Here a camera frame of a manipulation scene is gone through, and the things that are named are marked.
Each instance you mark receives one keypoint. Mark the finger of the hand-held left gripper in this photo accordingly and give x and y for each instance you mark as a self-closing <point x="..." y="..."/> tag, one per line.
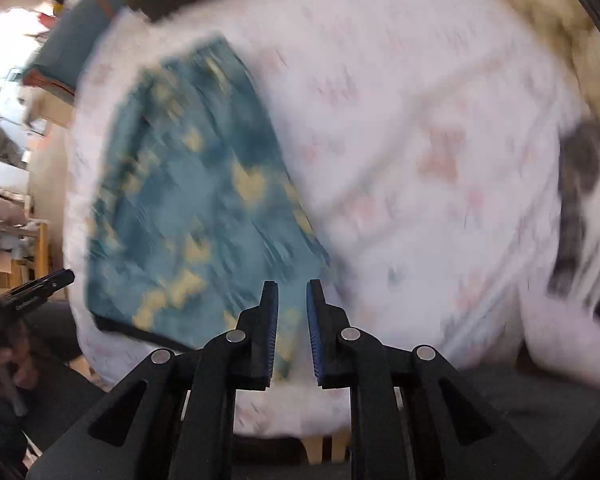
<point x="42" y="287"/>

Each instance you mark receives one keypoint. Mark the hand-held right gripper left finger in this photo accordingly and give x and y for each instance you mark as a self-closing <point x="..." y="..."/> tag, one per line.
<point x="272" y="332"/>

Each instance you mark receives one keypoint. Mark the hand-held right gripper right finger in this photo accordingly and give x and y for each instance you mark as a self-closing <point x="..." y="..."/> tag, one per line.
<point x="313" y="335"/>

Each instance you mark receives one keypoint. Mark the teal yellow-patterned pants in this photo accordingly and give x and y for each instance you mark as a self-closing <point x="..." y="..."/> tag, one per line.
<point x="190" y="200"/>

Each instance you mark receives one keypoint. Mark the person's left hand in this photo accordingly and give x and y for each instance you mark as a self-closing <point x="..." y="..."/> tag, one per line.
<point x="0" y="365"/>

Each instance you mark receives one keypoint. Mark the wooden shelf rack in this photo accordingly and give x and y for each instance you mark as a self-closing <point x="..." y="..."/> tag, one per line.
<point x="22" y="250"/>

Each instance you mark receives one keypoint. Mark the wooden bed leg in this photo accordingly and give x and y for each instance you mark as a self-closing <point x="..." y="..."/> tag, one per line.
<point x="325" y="447"/>

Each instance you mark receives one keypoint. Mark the white pink-printed bed sheet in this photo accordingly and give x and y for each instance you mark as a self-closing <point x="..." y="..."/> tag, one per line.
<point x="405" y="160"/>

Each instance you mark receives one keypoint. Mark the teal pillow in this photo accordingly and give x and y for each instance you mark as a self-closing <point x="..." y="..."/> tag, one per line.
<point x="67" y="40"/>

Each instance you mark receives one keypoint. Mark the grey and white cat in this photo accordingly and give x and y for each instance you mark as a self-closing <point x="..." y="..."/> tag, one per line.
<point x="587" y="200"/>

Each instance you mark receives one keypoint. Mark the beige fluffy blanket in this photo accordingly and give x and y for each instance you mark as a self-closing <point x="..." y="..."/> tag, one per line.
<point x="555" y="15"/>

